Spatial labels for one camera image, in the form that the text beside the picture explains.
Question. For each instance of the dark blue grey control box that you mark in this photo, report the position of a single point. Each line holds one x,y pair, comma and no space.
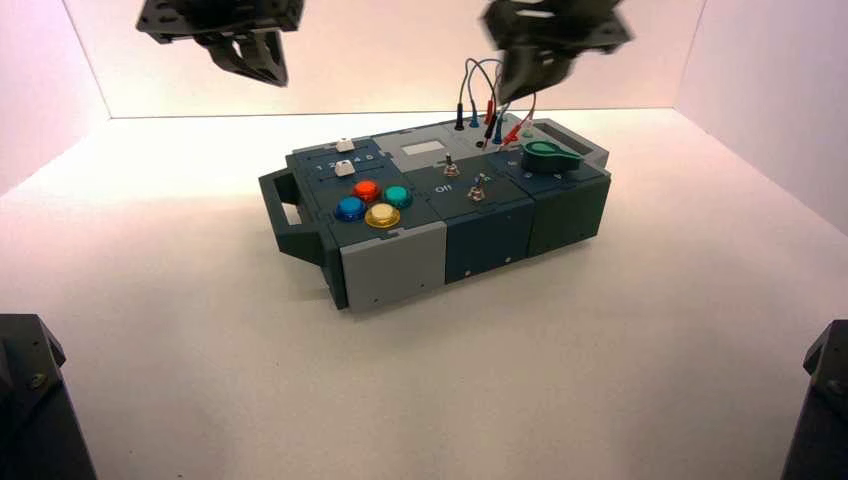
394,265

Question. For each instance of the yellow round push button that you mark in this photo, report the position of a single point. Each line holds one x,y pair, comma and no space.
382,215

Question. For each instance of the white slider knob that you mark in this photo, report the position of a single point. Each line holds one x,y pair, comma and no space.
344,145
343,168

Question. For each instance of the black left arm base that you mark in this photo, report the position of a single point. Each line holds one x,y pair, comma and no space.
33,411

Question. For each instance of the teal round push button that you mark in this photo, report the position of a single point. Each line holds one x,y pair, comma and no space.
397,196

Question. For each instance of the white rectangular display window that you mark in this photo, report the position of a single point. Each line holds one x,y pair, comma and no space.
422,148

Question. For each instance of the blue round push button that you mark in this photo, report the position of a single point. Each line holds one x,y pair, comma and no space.
350,208

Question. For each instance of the orange round push button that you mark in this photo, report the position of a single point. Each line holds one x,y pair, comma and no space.
366,191

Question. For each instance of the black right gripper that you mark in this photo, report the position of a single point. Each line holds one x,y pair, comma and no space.
556,26

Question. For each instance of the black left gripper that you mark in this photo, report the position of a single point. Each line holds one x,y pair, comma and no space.
218,16

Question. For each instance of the metal toggle switch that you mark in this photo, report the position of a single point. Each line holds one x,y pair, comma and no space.
451,167
475,192

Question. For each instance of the green rotary knob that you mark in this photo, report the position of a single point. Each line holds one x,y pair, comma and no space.
546,158

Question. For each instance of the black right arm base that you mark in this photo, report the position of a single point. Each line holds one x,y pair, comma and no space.
821,417

